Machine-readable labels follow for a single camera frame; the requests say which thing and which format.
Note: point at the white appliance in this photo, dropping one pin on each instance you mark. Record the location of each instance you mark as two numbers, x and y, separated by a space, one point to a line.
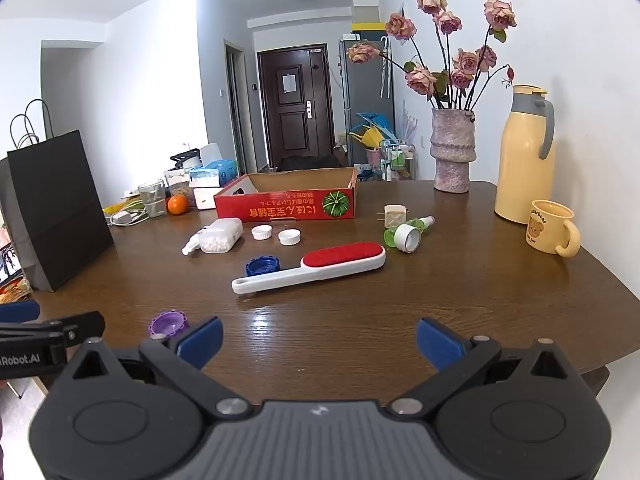
210 154

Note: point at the yellow bear mug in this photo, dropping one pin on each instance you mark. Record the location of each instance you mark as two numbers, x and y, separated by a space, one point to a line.
545 230

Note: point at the white plug adapter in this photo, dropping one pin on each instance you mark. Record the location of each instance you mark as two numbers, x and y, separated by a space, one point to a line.
395 216

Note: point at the purple bottle cap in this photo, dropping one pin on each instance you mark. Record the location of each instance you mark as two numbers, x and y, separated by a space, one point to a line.
167 324

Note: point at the orange fruit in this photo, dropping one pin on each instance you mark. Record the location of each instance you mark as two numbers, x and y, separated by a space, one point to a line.
178 205

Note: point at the white bottle cap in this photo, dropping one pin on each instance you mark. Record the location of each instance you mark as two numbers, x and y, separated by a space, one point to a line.
262 232
290 237

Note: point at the yellow and black box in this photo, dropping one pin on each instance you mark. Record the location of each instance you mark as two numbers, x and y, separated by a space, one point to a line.
368 30

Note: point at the snack jar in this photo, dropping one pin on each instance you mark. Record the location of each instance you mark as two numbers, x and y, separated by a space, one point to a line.
180 189

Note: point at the grey refrigerator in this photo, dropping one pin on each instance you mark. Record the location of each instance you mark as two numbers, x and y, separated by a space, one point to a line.
362 85

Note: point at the metal rolling cart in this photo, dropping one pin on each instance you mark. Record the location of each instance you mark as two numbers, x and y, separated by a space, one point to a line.
398 160

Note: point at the hanging white umbrellas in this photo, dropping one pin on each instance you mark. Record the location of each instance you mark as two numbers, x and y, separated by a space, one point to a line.
385 70

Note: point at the white tape roll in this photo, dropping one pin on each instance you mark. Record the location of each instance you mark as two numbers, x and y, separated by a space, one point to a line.
398 232

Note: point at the red cardboard box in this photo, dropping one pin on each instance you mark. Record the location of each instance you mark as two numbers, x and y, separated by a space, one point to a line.
290 210

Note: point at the blue tissue pack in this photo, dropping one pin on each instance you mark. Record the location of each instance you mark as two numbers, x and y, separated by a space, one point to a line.
215 172

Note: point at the green spray bottle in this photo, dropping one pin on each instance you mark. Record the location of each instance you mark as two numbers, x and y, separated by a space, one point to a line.
390 236

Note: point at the blue bottle cap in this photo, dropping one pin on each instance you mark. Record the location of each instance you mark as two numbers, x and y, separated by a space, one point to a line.
260 266

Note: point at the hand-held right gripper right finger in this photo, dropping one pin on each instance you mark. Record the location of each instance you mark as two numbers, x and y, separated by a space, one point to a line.
437 345

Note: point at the dark brown door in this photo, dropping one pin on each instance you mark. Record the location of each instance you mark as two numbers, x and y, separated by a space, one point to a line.
295 120

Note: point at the yellow watering can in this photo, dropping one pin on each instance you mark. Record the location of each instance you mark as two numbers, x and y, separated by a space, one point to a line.
370 137

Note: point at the pink stone vase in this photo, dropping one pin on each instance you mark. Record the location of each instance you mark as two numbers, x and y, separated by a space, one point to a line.
451 160

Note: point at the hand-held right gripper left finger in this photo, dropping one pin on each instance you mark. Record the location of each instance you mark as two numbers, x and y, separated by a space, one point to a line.
202 342

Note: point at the yellow thermos jug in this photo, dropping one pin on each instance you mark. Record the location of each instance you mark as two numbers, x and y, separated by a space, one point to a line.
522 170

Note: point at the small white dropper bottle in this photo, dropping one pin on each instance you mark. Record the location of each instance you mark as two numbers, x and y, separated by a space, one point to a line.
191 246

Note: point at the white box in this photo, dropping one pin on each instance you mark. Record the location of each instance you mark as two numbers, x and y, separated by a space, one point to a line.
205 199

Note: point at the clear cotton swab container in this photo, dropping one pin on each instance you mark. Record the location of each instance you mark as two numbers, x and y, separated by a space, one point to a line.
220 235

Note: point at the drinking glass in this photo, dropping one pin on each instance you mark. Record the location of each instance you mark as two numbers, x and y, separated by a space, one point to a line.
152 202

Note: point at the pink bucket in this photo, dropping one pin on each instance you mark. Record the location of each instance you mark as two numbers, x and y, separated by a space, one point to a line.
373 156

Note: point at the purple wall decoration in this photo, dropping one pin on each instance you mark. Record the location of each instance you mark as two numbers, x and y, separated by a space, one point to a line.
409 125

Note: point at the colourful printed packaging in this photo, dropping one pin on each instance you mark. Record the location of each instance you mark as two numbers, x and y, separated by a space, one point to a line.
12 275

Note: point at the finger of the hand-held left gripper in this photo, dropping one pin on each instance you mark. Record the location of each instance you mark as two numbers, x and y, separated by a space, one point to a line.
85 327
17 311

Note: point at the black paper bag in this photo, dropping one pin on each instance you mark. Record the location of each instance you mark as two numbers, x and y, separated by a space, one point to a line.
55 210

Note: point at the bouquet of dried pink roses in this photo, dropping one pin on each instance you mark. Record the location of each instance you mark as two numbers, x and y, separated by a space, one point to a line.
422 80

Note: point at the interior door frame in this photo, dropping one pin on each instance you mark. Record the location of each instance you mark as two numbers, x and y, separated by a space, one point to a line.
235 110

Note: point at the white and red lint brush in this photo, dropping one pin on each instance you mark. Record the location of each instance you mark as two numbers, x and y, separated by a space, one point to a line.
345 256

